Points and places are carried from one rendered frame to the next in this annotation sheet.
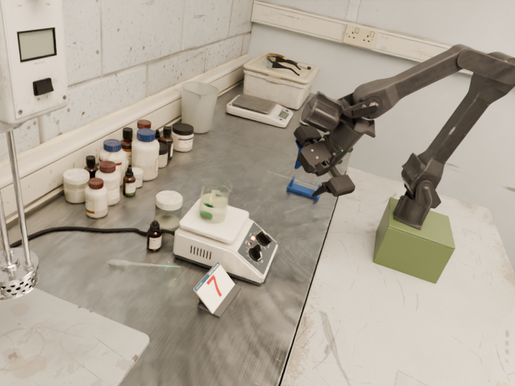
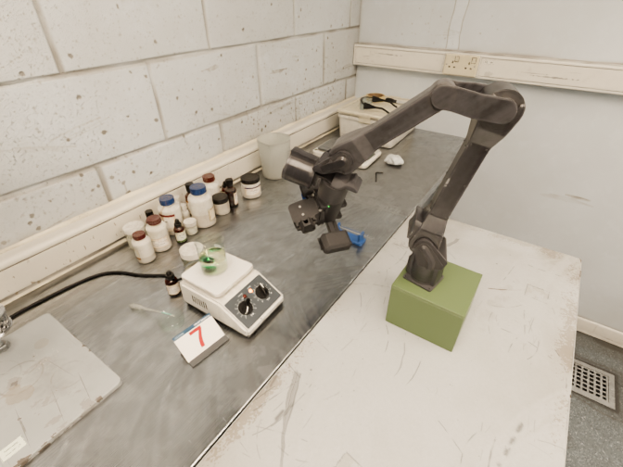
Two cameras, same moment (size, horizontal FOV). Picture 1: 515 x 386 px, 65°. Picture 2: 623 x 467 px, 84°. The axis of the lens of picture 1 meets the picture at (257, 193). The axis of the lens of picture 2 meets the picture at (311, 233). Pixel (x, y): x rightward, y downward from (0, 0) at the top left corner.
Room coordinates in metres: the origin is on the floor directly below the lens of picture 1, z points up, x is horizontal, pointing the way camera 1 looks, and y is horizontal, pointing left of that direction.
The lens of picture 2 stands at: (0.22, -0.35, 1.51)
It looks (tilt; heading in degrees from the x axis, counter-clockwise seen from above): 35 degrees down; 22
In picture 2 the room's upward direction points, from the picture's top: straight up
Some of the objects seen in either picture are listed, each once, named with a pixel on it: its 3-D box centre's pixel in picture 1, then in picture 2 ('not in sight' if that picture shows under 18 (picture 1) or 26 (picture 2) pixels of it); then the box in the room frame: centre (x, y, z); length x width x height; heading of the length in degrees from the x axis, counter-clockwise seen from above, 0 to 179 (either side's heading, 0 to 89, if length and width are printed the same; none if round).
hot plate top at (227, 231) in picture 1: (215, 219); (217, 271); (0.70, 0.08, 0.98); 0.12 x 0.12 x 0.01; 80
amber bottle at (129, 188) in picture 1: (129, 181); (179, 230); (0.85, 0.32, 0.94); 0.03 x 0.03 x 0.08
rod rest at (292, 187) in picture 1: (304, 187); (349, 233); (1.05, -0.13, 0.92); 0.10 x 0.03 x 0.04; 77
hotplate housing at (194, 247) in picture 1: (224, 239); (228, 289); (0.69, 0.05, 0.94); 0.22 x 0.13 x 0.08; 80
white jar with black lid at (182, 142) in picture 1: (182, 137); (250, 185); (1.17, 0.27, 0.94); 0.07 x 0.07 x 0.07
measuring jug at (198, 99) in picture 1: (198, 106); (275, 155); (1.37, 0.27, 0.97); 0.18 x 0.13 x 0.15; 14
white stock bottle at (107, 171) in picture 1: (107, 182); (158, 233); (0.80, 0.35, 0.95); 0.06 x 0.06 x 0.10
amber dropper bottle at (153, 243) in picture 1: (154, 233); (171, 282); (0.67, 0.20, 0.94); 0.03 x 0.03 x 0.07
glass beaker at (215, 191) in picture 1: (214, 201); (212, 256); (0.70, 0.08, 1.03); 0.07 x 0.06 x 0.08; 49
